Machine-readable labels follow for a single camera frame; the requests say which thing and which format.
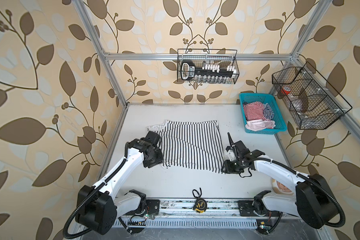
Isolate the red white striped tank top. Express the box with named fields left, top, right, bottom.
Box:
left=244, top=102, right=264, bottom=121

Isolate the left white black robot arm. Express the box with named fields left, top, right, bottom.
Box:
left=63, top=131, right=164, bottom=239

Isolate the red capped plastic bottle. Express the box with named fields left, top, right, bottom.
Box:
left=281, top=86, right=303, bottom=111

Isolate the black white striped tank top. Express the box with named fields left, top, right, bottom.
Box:
left=147, top=120, right=225, bottom=174

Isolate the aluminium frame back bar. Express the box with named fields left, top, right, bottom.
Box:
left=104, top=52, right=293, bottom=61

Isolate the right circuit board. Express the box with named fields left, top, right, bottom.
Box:
left=256, top=220, right=273, bottom=235

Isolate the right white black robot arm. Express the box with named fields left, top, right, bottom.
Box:
left=222, top=141, right=346, bottom=229

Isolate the right black wire basket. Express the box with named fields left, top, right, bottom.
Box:
left=272, top=62, right=352, bottom=130

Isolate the pink white tank top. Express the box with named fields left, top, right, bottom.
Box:
left=245, top=120, right=276, bottom=132

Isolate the teal plastic basket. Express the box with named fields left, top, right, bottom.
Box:
left=239, top=93, right=287, bottom=135

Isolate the black white tool set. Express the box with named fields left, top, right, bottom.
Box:
left=177, top=60, right=240, bottom=81

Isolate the yellow black tape measure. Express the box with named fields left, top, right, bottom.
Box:
left=192, top=188, right=208, bottom=213

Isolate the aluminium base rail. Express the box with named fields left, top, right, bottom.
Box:
left=74, top=197, right=325, bottom=219

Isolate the black wire basket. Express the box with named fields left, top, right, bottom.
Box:
left=272, top=62, right=352, bottom=130
left=177, top=48, right=240, bottom=85

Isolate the navy striped tank top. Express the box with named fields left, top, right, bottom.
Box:
left=263, top=104, right=275, bottom=121

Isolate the back black wire basket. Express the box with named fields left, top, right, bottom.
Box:
left=177, top=48, right=240, bottom=85

